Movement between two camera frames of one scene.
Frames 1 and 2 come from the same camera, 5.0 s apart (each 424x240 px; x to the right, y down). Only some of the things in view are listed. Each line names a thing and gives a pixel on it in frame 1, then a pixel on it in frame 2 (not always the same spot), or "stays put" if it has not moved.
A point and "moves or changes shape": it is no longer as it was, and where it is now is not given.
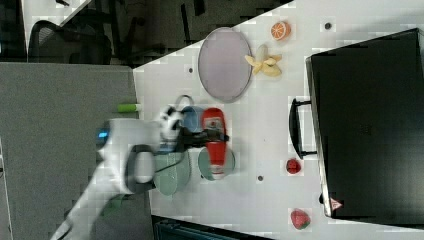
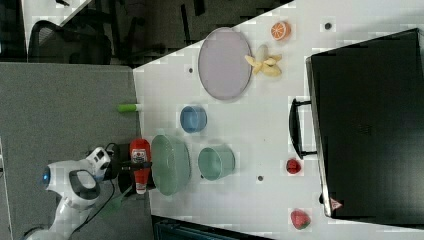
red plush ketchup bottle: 214,119 moves or changes shape
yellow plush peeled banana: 268,64 stays put
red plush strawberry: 300,219 stays put
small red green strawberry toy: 293,166 stays put
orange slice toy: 280,31 stays put
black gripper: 189,139 → 121,166
